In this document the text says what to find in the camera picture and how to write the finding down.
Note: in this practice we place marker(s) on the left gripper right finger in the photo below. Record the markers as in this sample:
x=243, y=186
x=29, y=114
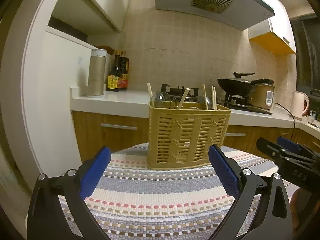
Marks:
x=272, y=219

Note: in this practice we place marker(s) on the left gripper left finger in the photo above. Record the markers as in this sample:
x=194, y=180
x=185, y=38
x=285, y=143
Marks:
x=46, y=219

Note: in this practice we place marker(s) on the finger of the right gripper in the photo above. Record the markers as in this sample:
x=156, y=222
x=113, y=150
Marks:
x=275, y=152
x=297, y=148

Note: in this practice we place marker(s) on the person right hand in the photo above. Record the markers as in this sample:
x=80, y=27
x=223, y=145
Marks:
x=304, y=206

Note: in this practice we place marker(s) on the golden rice cooker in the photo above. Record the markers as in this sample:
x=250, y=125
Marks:
x=262, y=93

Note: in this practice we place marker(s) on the black wok with lid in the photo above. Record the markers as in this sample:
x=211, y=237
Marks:
x=239, y=86

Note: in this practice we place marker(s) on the striped woven table mat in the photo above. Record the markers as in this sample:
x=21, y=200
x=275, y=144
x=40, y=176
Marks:
x=132, y=201

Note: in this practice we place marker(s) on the yellow plastic utensil basket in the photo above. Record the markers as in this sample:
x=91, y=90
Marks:
x=181, y=138

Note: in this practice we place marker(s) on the white range hood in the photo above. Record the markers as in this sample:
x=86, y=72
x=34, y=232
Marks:
x=241, y=14

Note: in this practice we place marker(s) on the dark soy sauce bottle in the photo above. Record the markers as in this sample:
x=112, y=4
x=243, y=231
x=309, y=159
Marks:
x=114, y=77

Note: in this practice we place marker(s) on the steel thermos flask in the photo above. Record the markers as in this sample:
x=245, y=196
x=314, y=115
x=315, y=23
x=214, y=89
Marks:
x=96, y=74

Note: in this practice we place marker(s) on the red label sauce bottle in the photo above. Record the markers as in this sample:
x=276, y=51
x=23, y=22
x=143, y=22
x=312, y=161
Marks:
x=124, y=68

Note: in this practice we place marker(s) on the white upper cabinet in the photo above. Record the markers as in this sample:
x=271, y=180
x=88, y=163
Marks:
x=92, y=17

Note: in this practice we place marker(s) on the yellow wall cabinet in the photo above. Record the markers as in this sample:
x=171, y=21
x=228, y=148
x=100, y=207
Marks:
x=274, y=34

